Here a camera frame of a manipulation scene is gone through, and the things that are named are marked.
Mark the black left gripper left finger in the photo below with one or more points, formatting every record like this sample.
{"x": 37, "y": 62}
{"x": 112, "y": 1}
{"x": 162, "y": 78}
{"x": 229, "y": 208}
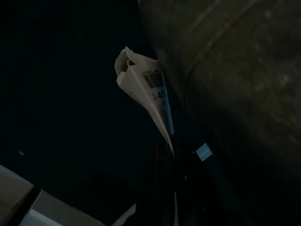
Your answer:
{"x": 157, "y": 186}

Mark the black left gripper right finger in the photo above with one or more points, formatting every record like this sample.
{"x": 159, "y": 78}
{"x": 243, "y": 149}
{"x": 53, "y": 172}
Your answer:
{"x": 197, "y": 188}

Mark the white barcode paper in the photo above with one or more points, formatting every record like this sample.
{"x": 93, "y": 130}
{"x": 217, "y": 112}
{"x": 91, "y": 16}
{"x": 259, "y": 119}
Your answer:
{"x": 143, "y": 91}

